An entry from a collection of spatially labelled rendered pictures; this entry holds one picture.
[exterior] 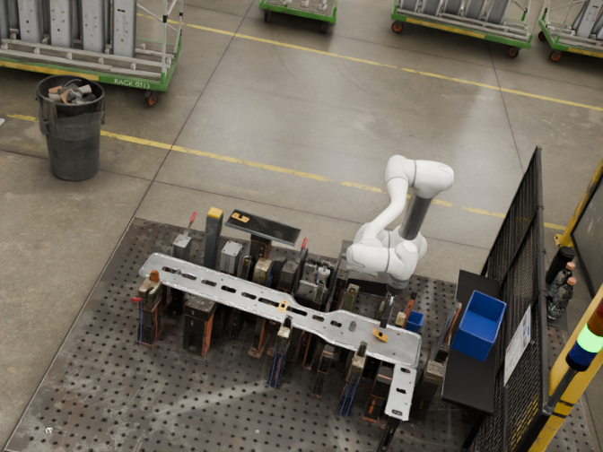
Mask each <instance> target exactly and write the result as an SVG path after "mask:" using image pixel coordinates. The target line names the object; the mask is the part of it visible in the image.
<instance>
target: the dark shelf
mask: <svg viewBox="0 0 603 452"><path fill-rule="evenodd" d="M500 284H501V282H500V281H497V280H495V279H491V278H488V277H485V276H482V275H479V274H474V273H470V272H468V271H465V270H461V269H459V274H458V280H457V287H456V293H455V300H454V301H456V300H457V302H459V303H462V306H461V310H460V312H459V315H458V318H457V320H456V322H455V325H454V327H453V328H452V330H451V333H450V339H449V346H450V352H449V355H448V357H447V359H446V365H445V372H444V379H443V385H442V391H441V400H442V401H443V402H446V403H449V404H454V405H456V406H459V407H462V408H465V409H468V410H470V411H473V412H476V413H481V414H483V415H486V416H489V417H491V416H492V415H493V413H494V384H495V367H496V351H497V336H496V338H495V341H494V344H493V345H492V347H491V349H490V351H489V353H488V354H487V356H486V358H485V361H479V360H477V359H475V358H473V357H471V356H468V355H466V354H465V353H463V352H459V351H457V350H455V349H452V348H451V345H452V343H453V339H454V337H455V334H456V333H457V331H458V329H459V324H460V322H461V319H462V318H463V315H464V312H465V310H466V308H467V305H468V303H469V300H470V298H471V296H472V293H473V291H480V292H482V293H483V294H486V295H488V296H490V297H493V298H495V299H497V300H500Z"/></svg>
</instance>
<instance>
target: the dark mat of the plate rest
mask: <svg viewBox="0 0 603 452"><path fill-rule="evenodd" d="M234 213H237V214H240V215H242V216H245V217H247V218H249V220H248V221H247V222H242V221H240V220H238V219H235V218H233V217H232V215H233V214H234ZM232 215H231V216H230V218H229V220H228V221H227V223H229V224H232V225H236V226H239V227H242V228H244V229H247V230H253V231H255V232H258V233H262V234H265V235H267V236H270V237H273V238H277V239H281V240H284V241H288V242H291V243H293V244H294V243H295V241H296V240H297V237H298V235H299V233H300V231H301V230H299V229H296V228H293V227H290V226H287V225H283V224H281V223H278V222H272V221H270V220H267V219H264V218H260V217H257V216H255V215H252V214H248V213H244V212H241V211H237V210H234V211H233V213H232Z"/></svg>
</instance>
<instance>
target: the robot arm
mask: <svg viewBox="0 0 603 452"><path fill-rule="evenodd" d="M385 181H386V185H387V189H388V191H389V196H390V199H391V203H390V205H389V207H388V208H387V209H386V210H385V211H383V212H382V213H381V214H380V215H379V216H378V217H377V218H376V219H375V220H374V221H373V222H368V223H365V224H364V225H363V226H362V227H361V228H360V229H359V230H358V231H357V233H356V235H355V238H354V244H353V245H351V246H350V247H349V248H348V249H347V251H346V254H344V253H343V254H342V258H343V259H344V260H347V262H348V265H347V266H346V267H345V270H346V271H352V272H357V273H360V274H367V275H369V276H372V277H377V276H378V272H385V273H389V277H388V280H387V281H388V284H387V290H388V292H389V294H388V298H387V301H386V304H385V307H384V309H383V310H384V311H385V312H384V315H383V316H381V317H382V319H381V321H380V326H379V327H381V328H385V329H386V326H387V323H388V321H389V315H390V312H391V310H392V307H393V305H394V303H395V300H396V299H397V295H399V294H401V293H402V292H403V290H404V288H406V286H407V284H408V281H409V279H410V276H411V274H412V273H413V272H414V270H415V267H416V263H417V260H418V259H421V258H422V257H423V256H424V255H425V253H426V250H427V242H426V240H425V238H424V237H423V236H422V235H421V233H420V231H419V230H420V228H421V226H422V223H423V221H424V217H425V215H426V213H427V211H428V208H429V206H430V203H431V201H432V199H433V197H435V196H436V195H437V194H439V193H440V192H441V191H445V190H447V189H449V188H450V187H451V186H452V184H453V170H452V169H451V168H450V167H449V166H447V165H445V164H443V163H440V162H436V161H413V160H408V159H406V158H405V157H403V156H400V155H395V156H392V157H391V158H390V159H389V161H388V164H387V167H386V169H385ZM408 187H412V188H413V189H414V191H413V194H412V196H411V198H410V201H409V204H408V207H407V209H406V213H405V216H404V219H403V221H402V224H401V225H399V226H397V227H396V228H395V229H394V230H393V231H385V230H384V228H385V227H386V226H387V225H388V224H390V223H391V222H392V221H393V220H394V219H396V218H397V217H398V216H399V215H400V214H401V212H402V211H403V209H404V207H405V203H406V192H407V188H408Z"/></svg>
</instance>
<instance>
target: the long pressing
mask: <svg viewBox="0 0 603 452"><path fill-rule="evenodd" d="M163 267H168V268H170V269H173V270H176V271H177V270H178V269H180V270H181V272H182V274H190V275H193V276H195V277H196V279H195V281H193V280H190V279H188V278H185V277H182V274H177V273H175V274H172V273H168V272H165V271H163V270H162V269H163ZM152 270H156V271H158V272H159V276H160V279H161V280H162V284H163V285H166V286H169V287H171V288H174V289H177V290H180V291H185V292H188V293H191V294H194V295H197V296H200V297H203V298H206V299H209V300H213V301H215V302H218V303H221V304H223V305H227V306H230V307H233V308H236V309H240V310H243V311H246V312H249V313H251V314H254V315H257V316H260V317H264V318H268V319H271V320H274V321H276V322H279V323H283V322H284V318H285V315H286V314H291V315H292V316H293V327H295V328H298V329H301V330H303V331H306V332H309V333H313V334H315V335H318V336H320V337H321V338H322V339H324V340H325V341H327V342H328V343H331V344H333V345H336V346H340V347H343V348H346V349H348V350H351V351H354V352H356V351H358V347H359V344H360V341H366V342H367V343H368V347H367V350H366V353H365V354H366V355H367V356H370V357H372V358H375V359H378V360H381V361H385V362H389V363H392V364H395V365H396V364H400V365H403V366H406V367H408V368H412V369H416V368H417V366H418V362H419V357H420V351H421V347H422V337H421V336H420V335H419V334H417V333H414V332H411V331H408V330H406V329H403V328H399V327H396V326H392V325H389V324H387V326H386V329H385V328H381V327H379V326H380V321H377V320H374V319H371V318H368V317H364V316H361V315H358V314H355V313H352V312H349V311H346V310H343V309H338V310H335V311H332V312H328V313H323V312H320V311H317V310H314V309H309V308H306V307H303V306H301V305H299V304H298V303H297V302H296V300H295V299H294V298H293V296H292V295H290V294H288V293H285V292H282V291H277V290H274V289H271V288H268V287H266V286H263V285H260V284H256V283H253V282H249V281H246V280H243V279H241V278H238V277H234V276H231V275H228V274H224V273H221V272H218V271H215V270H212V269H209V268H206V267H203V266H201V265H196V264H193V263H189V262H187V261H184V260H181V259H178V258H176V257H173V256H167V255H164V254H162V253H153V254H151V255H150V256H149V258H148V259H147V260H146V261H145V263H144V264H143V266H142V267H141V268H140V270H139V271H138V274H139V276H140V277H142V278H145V279H146V278H147V276H150V272H151V271H152ZM174 279H176V280H174ZM222 279H223V280H222ZM202 280H207V281H209V282H212V283H216V285H215V286H214V287H213V286H210V285H207V284H204V283H201V282H202ZM223 286H226V287H229V288H232V289H234V290H236V292H235V293H232V292H228V291H224V290H222V289H221V288H222V287H223ZM243 292H246V293H248V294H251V295H254V296H256V299H255V300H252V299H249V298H246V297H243V296H241V294H242V293H243ZM261 292H263V293H261ZM259 298H262V299H265V300H271V301H273V302H276V303H279V304H280V302H281V300H287V301H289V304H288V306H287V307H290V308H293V309H298V310H301V311H304V312H306V313H307V316H306V317H305V316H302V315H299V314H296V313H293V312H291V311H287V310H286V311H285V312H284V313H281V312H278V311H276V310H277V307H274V306H271V305H268V304H266V303H263V302H260V301H258V299H259ZM255 305H257V306H255ZM314 315H315V316H318V317H323V318H324V321H323V322H321V321H318V320H315V319H313V318H312V317H313V316H314ZM331 321H335V322H337V323H340V324H341V327H337V326H332V325H331V324H330V323H331ZM352 321H355V322H356V328H355V331H353V332H352V331H350V330H349V329H348V327H349V325H350V323H351V322H352ZM323 327H325V328H323ZM373 328H375V329H377V330H378V331H380V332H382V333H383V334H385V335H386V336H387V337H388V341H387V342H384V341H383V340H381V339H380V338H377V336H376V335H374V334H373V333H372V329H373ZM341 333H342V334H341ZM398 334H399V335H398ZM393 353H395V355H394V354H393Z"/></svg>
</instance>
